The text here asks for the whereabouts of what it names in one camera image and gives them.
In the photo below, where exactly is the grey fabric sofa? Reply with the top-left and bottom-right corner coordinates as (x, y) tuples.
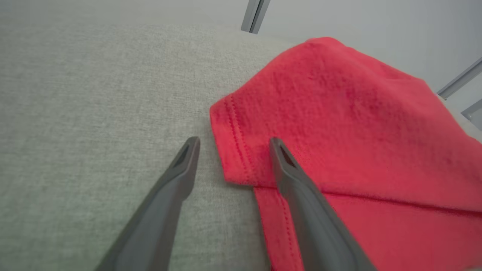
(0, 23), (482, 271)

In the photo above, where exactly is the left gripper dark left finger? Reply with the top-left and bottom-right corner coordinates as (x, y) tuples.
(96, 136), (201, 271)

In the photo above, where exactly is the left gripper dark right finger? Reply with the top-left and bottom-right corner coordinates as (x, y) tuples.
(269, 137), (377, 271)

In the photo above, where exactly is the red garment with white hem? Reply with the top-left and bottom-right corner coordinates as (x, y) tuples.
(209, 37), (482, 271)

